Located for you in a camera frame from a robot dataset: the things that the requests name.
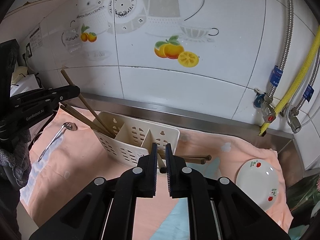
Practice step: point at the green floral bag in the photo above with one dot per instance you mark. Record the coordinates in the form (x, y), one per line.
(303, 195)

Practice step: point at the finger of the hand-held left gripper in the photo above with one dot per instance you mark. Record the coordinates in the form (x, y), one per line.
(50, 95)
(32, 116)

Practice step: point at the white microwave oven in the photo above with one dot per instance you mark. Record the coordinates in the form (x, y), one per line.
(28, 81)

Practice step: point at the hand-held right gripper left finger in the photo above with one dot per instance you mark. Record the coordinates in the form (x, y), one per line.
(150, 175)

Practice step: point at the cream kitchen appliance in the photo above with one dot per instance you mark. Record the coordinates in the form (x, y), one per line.
(20, 71)

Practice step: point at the person's left forearm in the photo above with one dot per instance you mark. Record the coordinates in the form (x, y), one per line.
(15, 162)

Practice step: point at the peach printed towel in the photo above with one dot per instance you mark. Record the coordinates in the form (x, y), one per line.
(82, 175)

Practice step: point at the white wall label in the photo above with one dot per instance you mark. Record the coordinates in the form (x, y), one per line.
(36, 38)

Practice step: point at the metal spoon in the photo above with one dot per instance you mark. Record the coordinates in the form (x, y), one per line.
(53, 140)

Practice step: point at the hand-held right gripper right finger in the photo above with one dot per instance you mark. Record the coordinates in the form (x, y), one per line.
(175, 175)

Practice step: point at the white floral plate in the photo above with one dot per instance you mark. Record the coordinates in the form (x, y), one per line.
(257, 185)

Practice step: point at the cream plastic utensil holder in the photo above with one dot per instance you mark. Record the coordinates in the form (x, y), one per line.
(130, 140)

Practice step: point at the metal water valve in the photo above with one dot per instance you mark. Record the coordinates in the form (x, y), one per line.
(295, 121)

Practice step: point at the wall socket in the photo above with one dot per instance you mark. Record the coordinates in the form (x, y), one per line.
(28, 50)

